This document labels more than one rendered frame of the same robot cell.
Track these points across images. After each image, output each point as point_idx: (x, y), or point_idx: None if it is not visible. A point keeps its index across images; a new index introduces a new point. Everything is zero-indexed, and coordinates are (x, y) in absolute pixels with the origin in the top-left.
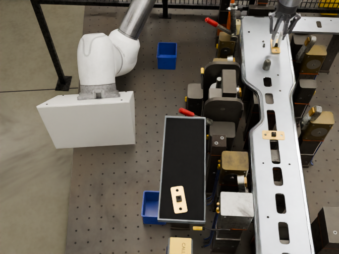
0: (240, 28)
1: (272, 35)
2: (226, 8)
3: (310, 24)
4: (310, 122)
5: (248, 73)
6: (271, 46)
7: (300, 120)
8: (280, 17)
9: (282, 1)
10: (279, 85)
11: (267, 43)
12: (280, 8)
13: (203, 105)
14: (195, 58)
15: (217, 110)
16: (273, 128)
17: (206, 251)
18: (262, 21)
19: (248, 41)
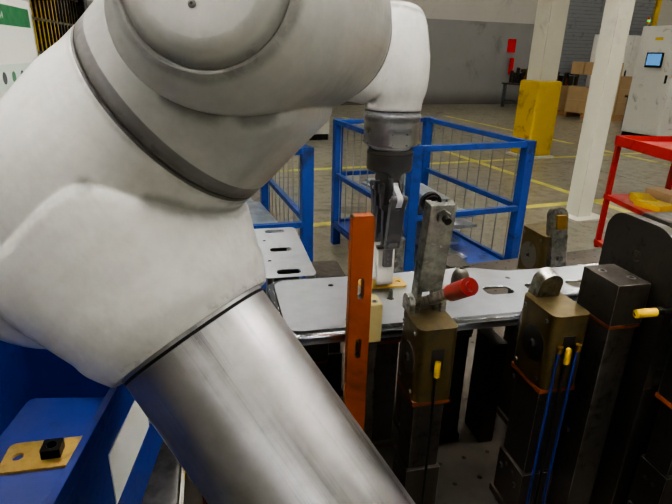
0: (343, 329)
1: (391, 254)
2: (446, 217)
3: (284, 255)
4: (567, 236)
5: (499, 310)
6: (388, 286)
7: (551, 262)
8: (402, 189)
9: (415, 137)
10: (494, 278)
11: (377, 295)
12: (408, 164)
13: (658, 385)
14: None
15: None
16: None
17: None
18: (295, 304)
19: (387, 317)
